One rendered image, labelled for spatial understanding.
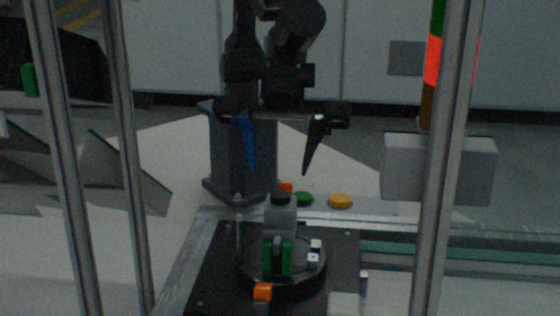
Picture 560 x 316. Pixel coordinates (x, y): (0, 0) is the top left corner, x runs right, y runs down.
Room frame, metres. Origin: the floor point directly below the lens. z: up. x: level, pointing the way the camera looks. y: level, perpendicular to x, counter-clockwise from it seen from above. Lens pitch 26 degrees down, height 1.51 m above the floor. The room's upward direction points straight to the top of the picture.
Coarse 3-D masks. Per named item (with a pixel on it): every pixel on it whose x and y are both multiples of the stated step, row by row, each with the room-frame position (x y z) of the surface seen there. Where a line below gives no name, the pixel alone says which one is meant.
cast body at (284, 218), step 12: (276, 192) 0.75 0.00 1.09; (288, 192) 0.75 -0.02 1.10; (264, 204) 0.73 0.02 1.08; (276, 204) 0.73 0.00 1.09; (288, 204) 0.73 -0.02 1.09; (264, 216) 0.72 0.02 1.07; (276, 216) 0.72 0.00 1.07; (288, 216) 0.71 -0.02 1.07; (264, 228) 0.71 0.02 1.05; (276, 228) 0.71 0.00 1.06; (288, 228) 0.71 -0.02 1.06; (264, 240) 0.71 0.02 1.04; (276, 240) 0.70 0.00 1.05; (288, 240) 0.71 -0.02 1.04; (276, 252) 0.69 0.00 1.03
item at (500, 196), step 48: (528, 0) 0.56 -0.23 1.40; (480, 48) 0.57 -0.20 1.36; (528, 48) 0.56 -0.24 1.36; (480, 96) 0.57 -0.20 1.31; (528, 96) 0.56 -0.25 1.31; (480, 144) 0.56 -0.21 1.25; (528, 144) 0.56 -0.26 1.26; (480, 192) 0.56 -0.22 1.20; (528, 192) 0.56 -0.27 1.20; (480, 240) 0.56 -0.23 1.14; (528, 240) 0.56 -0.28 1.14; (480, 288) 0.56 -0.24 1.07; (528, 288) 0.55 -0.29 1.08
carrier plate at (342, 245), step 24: (216, 240) 0.81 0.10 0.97; (336, 240) 0.81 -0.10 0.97; (216, 264) 0.75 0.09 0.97; (336, 264) 0.75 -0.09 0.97; (192, 288) 0.69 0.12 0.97; (216, 288) 0.69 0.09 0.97; (240, 288) 0.69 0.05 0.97; (312, 288) 0.69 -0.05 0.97; (336, 288) 0.69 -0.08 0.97; (192, 312) 0.64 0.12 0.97; (216, 312) 0.64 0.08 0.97; (240, 312) 0.64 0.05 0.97; (288, 312) 0.64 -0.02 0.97; (312, 312) 0.64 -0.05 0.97
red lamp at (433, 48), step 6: (432, 36) 0.60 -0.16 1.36; (432, 42) 0.59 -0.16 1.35; (438, 42) 0.59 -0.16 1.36; (432, 48) 0.59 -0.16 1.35; (438, 48) 0.59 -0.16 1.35; (432, 54) 0.59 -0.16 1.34; (438, 54) 0.59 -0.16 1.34; (426, 60) 0.60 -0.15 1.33; (432, 60) 0.59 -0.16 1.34; (438, 60) 0.58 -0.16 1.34; (426, 66) 0.60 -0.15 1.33; (432, 66) 0.59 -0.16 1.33; (426, 72) 0.60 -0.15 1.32; (432, 72) 0.59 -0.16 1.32; (426, 78) 0.60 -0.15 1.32; (432, 78) 0.59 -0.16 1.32; (432, 84) 0.59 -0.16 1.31
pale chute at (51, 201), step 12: (0, 156) 0.73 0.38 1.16; (0, 168) 0.73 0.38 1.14; (12, 168) 0.75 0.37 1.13; (24, 168) 0.77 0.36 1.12; (24, 180) 0.77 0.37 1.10; (36, 180) 0.79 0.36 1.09; (48, 180) 0.81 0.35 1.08; (0, 192) 0.86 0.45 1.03; (36, 204) 0.88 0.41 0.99; (48, 204) 0.86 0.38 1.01; (60, 204) 0.84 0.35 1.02
